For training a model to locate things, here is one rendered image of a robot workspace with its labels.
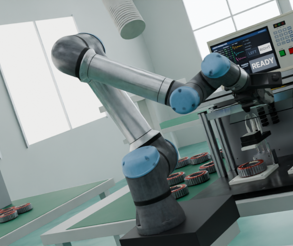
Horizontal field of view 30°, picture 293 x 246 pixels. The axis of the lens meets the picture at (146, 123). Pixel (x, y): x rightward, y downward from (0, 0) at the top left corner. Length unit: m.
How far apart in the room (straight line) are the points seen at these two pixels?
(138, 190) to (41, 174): 5.81
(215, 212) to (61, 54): 0.64
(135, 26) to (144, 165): 1.76
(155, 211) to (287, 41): 0.88
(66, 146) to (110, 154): 0.92
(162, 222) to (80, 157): 6.37
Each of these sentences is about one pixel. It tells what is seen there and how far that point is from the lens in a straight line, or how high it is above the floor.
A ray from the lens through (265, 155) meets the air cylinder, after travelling 2.26.
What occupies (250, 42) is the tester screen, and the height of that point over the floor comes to 1.26.
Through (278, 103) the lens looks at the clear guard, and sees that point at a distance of 1.92.
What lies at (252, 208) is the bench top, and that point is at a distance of 1.92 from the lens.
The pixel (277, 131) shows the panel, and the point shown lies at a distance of 2.36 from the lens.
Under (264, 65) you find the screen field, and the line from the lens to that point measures 2.19.
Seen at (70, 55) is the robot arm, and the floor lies 1.38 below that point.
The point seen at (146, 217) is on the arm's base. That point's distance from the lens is 1.63.
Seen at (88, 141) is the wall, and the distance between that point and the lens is 8.14.
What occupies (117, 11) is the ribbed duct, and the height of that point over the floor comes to 1.69.
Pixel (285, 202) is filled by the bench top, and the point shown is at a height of 0.73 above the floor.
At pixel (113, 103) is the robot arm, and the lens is 1.73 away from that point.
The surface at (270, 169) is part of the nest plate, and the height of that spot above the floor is 0.78.
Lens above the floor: 1.23
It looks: 4 degrees down
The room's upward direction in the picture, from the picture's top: 19 degrees counter-clockwise
